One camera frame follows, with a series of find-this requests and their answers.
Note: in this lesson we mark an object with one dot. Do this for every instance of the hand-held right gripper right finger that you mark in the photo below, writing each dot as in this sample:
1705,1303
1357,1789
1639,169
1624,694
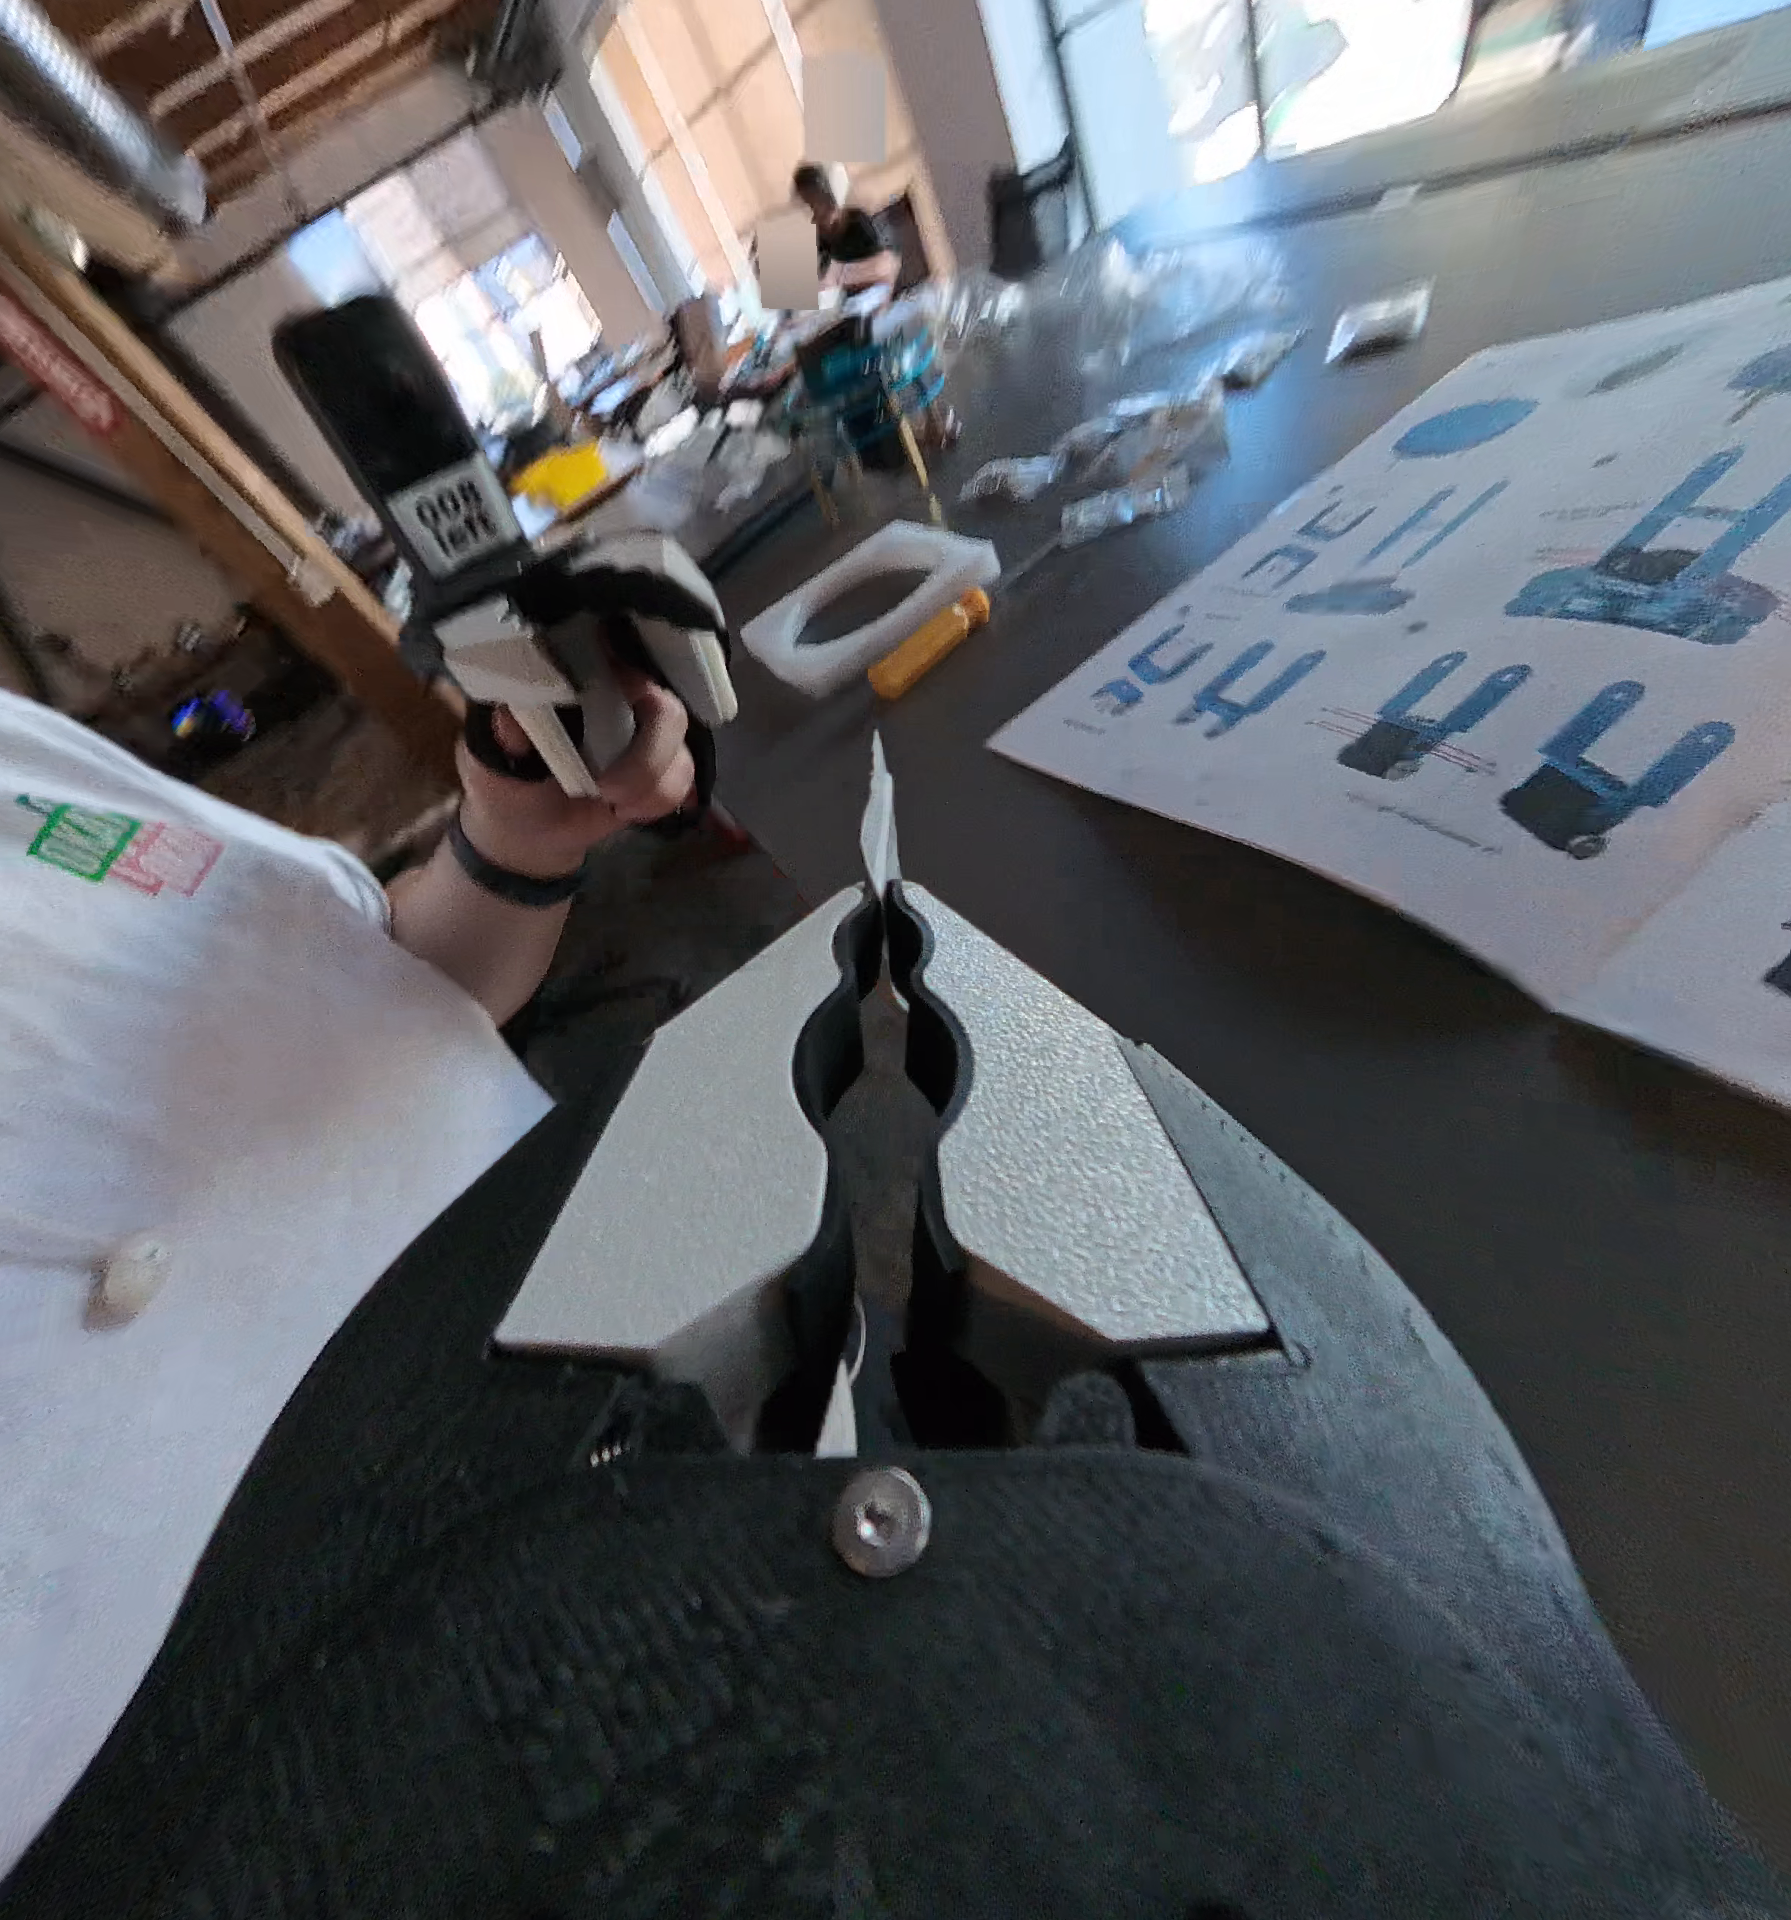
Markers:
1092,1186

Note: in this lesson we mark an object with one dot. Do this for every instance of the crumpled clear plastic wrap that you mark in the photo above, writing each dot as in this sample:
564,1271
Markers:
1134,300

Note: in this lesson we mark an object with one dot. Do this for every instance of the lit computer case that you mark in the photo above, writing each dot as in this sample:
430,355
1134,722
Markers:
212,717

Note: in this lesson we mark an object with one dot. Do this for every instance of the printed instruction sheet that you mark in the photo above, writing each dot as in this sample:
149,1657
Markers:
1432,838

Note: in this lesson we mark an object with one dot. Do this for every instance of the black mesh chair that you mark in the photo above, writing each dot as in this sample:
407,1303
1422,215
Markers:
1030,212

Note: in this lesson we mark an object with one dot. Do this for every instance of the silver ventilation duct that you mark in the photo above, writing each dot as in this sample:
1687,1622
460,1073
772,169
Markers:
38,90

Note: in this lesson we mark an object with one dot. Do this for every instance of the small parts packet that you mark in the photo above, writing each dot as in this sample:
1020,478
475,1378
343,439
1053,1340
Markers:
881,826

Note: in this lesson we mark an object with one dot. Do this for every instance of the person's left hand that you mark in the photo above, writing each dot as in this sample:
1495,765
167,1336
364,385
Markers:
534,833

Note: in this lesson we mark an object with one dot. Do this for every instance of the black desk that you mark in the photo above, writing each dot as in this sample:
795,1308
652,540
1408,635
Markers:
1358,1169

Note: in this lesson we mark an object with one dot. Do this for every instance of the large glass window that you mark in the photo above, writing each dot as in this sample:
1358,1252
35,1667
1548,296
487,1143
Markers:
1287,76

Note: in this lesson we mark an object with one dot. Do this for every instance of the cluster of small screw bags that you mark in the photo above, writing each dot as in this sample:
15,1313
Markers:
1117,448

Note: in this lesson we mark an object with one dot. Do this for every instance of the black wristband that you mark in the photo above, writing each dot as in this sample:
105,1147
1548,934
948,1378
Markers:
511,885

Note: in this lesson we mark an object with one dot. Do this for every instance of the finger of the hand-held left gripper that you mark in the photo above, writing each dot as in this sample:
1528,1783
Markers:
693,629
511,653

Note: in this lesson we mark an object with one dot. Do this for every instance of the wooden post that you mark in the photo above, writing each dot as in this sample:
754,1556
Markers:
250,525

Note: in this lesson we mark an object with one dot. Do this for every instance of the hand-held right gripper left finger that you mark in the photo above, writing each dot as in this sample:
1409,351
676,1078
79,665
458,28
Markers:
669,1200

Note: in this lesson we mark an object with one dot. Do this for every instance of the yellow box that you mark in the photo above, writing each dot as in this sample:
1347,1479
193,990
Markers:
558,473

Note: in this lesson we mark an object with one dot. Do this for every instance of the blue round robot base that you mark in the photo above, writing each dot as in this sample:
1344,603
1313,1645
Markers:
850,385

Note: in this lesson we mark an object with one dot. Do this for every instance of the white foam frame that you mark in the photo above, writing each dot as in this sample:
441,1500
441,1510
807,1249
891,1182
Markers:
964,564

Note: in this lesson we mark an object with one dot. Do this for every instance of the person's left forearm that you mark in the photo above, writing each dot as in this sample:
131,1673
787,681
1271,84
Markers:
460,944

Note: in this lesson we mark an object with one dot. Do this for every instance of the red wall sign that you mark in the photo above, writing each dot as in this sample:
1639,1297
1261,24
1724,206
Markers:
25,343

